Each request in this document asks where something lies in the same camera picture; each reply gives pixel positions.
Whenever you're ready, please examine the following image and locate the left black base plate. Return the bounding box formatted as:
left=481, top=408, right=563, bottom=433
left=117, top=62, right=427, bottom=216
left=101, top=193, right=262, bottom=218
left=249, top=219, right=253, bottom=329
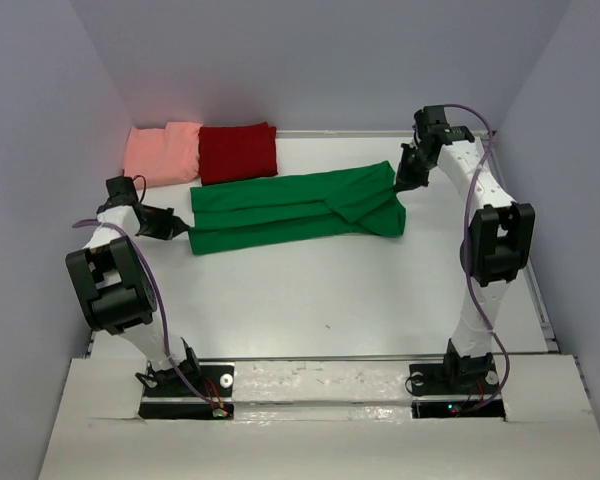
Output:
left=136, top=362, right=235, bottom=421

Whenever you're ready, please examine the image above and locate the folded pink t shirt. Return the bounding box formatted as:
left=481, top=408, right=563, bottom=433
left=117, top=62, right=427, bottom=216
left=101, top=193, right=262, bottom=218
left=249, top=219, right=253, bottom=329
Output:
left=123, top=122, right=202, bottom=188

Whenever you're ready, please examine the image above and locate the folded red t shirt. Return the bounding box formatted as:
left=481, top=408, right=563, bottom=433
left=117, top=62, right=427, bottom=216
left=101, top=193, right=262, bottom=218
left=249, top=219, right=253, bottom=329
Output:
left=199, top=122, right=278, bottom=186

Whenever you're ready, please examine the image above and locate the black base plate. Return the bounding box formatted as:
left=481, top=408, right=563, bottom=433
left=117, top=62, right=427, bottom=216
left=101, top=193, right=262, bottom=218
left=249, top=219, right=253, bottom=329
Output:
left=404, top=363, right=506, bottom=420
left=136, top=362, right=235, bottom=421

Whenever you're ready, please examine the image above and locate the green t shirt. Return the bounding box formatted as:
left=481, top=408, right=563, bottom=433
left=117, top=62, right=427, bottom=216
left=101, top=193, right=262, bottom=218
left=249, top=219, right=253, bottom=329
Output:
left=188, top=161, right=407, bottom=256

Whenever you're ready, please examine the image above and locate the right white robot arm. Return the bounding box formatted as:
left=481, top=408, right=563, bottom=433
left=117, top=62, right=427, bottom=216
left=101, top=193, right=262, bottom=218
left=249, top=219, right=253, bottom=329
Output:
left=394, top=105, right=536, bottom=401

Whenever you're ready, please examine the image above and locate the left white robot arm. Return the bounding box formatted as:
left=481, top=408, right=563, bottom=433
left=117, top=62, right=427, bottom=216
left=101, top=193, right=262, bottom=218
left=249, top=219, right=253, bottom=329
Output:
left=65, top=176, right=203, bottom=398

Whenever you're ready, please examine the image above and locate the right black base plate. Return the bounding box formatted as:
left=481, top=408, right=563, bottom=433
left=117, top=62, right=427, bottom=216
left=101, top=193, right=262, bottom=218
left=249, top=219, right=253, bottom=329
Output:
left=404, top=363, right=506, bottom=420

